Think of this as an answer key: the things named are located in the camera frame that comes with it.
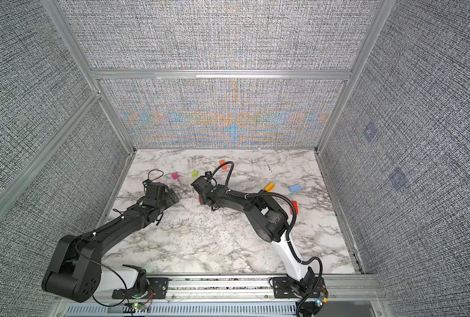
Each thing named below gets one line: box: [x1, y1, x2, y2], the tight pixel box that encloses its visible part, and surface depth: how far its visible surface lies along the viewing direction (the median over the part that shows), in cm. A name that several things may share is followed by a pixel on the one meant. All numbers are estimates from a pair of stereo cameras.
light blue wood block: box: [289, 183, 303, 193], surface depth 105 cm
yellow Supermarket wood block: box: [264, 182, 276, 193], surface depth 105 cm
